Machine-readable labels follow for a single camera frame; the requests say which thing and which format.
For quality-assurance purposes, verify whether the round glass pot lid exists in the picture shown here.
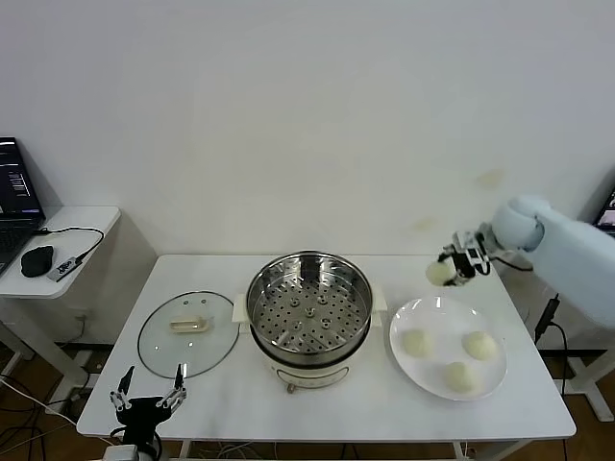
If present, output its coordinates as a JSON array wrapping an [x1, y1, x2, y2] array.
[[136, 289, 241, 380]]

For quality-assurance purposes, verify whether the black computer mouse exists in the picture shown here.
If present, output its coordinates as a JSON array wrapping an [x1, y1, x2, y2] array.
[[20, 244, 56, 279]]

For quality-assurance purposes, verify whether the cream electric cooking pot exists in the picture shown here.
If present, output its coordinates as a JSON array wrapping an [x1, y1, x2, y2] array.
[[239, 306, 381, 397]]

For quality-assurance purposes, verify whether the black drive cable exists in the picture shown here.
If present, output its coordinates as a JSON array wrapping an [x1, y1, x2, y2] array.
[[32, 226, 107, 266]]

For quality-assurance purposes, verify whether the white side table with label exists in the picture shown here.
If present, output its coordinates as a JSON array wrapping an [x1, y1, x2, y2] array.
[[559, 330, 615, 425]]

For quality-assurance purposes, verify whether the white round plate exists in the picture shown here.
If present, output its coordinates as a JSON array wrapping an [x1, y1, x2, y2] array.
[[388, 296, 509, 402]]

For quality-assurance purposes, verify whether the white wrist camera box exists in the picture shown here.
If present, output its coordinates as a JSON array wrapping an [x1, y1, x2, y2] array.
[[104, 444, 139, 461]]

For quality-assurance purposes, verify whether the black laptop with dark screen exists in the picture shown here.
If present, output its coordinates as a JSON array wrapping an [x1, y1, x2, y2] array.
[[0, 136, 48, 278]]

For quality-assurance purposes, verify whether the dark laptop with video window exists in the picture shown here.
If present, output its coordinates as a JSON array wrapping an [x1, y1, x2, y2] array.
[[592, 188, 615, 238]]

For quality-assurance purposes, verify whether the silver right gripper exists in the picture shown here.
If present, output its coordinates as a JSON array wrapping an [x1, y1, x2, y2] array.
[[441, 230, 492, 288]]

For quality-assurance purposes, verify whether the black laptop power cable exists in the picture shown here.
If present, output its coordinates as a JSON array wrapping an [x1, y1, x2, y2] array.
[[533, 292, 571, 398]]

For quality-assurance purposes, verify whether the white steamed baozi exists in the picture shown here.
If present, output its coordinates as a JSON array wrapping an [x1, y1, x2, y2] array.
[[461, 330, 498, 362], [442, 360, 484, 398], [425, 260, 458, 288], [401, 328, 434, 359]]

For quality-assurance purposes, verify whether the white side table with mouse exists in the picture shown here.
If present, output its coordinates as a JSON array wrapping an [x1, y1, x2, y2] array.
[[0, 206, 158, 400]]

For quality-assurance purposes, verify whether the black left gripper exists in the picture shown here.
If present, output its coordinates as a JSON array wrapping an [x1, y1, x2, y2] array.
[[109, 363, 189, 446]]

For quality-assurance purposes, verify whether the silver portable drive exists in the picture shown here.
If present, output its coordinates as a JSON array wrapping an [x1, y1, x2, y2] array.
[[47, 255, 84, 283]]

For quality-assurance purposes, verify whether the stainless steel steamer basket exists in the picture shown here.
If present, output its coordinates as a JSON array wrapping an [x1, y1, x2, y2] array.
[[233, 249, 388, 355]]

